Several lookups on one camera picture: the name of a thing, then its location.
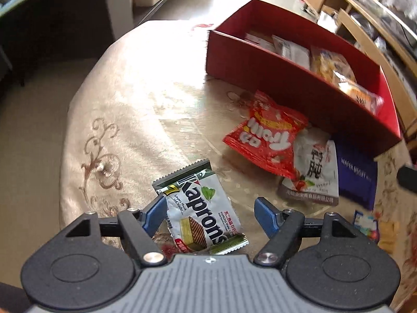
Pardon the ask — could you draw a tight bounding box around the blue wafer biscuit packet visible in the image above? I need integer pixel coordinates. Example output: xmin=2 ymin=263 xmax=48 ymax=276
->
xmin=335 ymin=141 xmax=377 ymax=210

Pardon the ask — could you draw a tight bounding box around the blue white snack bar wrapper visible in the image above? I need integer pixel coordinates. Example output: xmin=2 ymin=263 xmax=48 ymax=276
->
xmin=353 ymin=210 xmax=379 ymax=243

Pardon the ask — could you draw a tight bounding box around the Kaprons wafer packet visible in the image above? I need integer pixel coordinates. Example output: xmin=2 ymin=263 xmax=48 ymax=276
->
xmin=152 ymin=159 xmax=249 ymax=255

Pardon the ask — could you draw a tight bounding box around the white duck gizzard packet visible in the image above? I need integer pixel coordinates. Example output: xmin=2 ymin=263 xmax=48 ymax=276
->
xmin=278 ymin=128 xmax=339 ymax=206

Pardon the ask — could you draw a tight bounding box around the round bun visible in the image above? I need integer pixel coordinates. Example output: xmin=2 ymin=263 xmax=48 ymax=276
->
xmin=332 ymin=71 xmax=384 ymax=115

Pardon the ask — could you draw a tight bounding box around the red Trolli candy bag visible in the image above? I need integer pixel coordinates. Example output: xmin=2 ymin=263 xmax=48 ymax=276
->
xmin=223 ymin=91 xmax=309 ymax=179

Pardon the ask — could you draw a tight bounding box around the yellow waffle snack bag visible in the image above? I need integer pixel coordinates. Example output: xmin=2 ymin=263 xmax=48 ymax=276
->
xmin=310 ymin=47 xmax=356 ymax=86

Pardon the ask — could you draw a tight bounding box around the silver foil snack packet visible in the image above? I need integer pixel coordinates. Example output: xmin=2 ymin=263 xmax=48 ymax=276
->
xmin=272 ymin=35 xmax=310 ymax=70

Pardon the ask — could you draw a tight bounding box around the red white snack packet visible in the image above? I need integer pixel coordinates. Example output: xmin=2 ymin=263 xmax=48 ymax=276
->
xmin=244 ymin=33 xmax=276 ymax=53

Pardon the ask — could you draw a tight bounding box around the gold foil snack packet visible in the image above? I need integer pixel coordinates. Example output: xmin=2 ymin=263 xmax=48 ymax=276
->
xmin=378 ymin=220 xmax=399 ymax=254

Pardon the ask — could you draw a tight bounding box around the red cardboard box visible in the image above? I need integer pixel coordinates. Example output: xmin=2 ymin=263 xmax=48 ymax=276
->
xmin=206 ymin=0 xmax=401 ymax=158

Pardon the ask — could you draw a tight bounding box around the wooden TV cabinet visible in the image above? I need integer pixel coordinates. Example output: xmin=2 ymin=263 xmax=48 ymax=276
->
xmin=303 ymin=0 xmax=416 ymax=141

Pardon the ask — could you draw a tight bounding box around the dark long side table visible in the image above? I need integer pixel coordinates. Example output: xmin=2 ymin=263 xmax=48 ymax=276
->
xmin=1 ymin=0 xmax=134 ymax=83

